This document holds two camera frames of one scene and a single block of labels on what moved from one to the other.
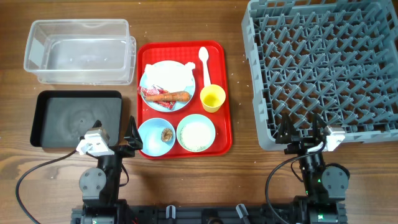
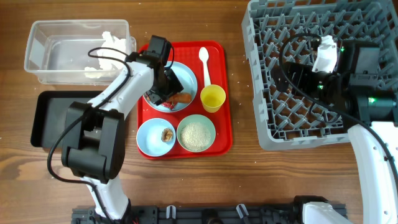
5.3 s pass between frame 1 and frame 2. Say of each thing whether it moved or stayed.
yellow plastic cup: stayed
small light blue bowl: stayed
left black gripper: moved
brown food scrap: stayed
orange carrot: stayed
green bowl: stayed
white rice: stayed
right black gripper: moved
